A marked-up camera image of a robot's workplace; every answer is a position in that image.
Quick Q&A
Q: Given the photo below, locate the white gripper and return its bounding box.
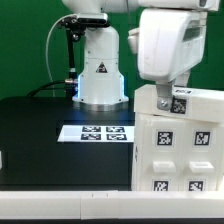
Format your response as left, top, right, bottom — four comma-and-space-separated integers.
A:
138, 8, 207, 111

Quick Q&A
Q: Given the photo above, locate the long white door panel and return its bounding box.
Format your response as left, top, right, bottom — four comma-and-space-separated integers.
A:
141, 116, 184, 191

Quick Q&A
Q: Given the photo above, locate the short white door panel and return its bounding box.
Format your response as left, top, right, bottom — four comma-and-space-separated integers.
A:
181, 122, 224, 191

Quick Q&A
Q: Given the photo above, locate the white cabinet body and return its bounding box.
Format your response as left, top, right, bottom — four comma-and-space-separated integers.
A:
131, 113, 224, 191

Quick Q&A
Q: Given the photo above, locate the white cabinet top block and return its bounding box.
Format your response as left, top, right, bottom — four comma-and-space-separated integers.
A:
134, 84, 224, 123

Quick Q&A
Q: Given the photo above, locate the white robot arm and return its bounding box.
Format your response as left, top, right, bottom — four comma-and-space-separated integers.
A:
62, 0, 220, 110

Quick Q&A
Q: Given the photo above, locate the white marker base sheet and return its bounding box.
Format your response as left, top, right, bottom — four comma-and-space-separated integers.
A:
58, 125, 134, 143

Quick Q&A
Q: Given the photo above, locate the white front fence bar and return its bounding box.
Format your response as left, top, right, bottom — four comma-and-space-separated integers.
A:
0, 191, 224, 220

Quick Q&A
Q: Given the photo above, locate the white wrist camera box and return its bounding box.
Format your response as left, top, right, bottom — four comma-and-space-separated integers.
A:
128, 28, 139, 54

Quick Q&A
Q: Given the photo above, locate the grey camera cable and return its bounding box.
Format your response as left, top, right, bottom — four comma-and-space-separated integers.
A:
45, 13, 78, 84

